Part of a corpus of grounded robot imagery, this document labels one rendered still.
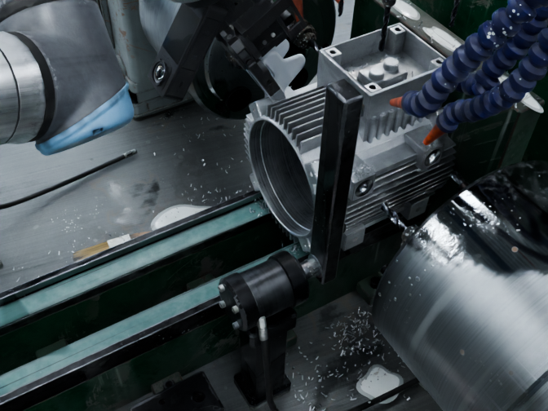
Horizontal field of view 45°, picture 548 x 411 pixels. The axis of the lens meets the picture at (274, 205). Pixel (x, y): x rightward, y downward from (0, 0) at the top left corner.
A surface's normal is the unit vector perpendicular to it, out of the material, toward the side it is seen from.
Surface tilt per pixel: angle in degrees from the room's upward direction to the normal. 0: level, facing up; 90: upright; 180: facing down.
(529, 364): 51
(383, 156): 0
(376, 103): 90
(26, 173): 0
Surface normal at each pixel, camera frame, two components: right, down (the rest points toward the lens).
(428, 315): -0.77, 0.05
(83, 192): 0.02, -0.67
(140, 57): 0.51, 0.64
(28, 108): 0.79, 0.45
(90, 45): 0.68, -0.18
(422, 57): -0.85, 0.37
